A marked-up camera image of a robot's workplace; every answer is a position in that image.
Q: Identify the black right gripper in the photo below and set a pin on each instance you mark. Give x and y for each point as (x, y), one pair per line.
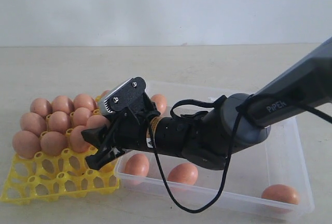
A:
(130, 130)

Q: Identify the brown egg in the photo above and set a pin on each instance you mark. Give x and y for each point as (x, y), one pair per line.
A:
(52, 143)
(160, 101)
(77, 142)
(281, 193)
(185, 173)
(26, 144)
(106, 92)
(59, 121)
(97, 121)
(41, 106)
(137, 165)
(63, 103)
(84, 100)
(80, 116)
(34, 123)

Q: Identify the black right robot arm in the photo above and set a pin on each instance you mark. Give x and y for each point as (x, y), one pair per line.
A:
(210, 136)

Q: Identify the yellow plastic egg tray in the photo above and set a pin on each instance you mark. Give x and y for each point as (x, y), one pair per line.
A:
(47, 178)

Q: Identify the clear plastic bin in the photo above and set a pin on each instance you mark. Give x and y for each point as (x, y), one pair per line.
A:
(277, 160)

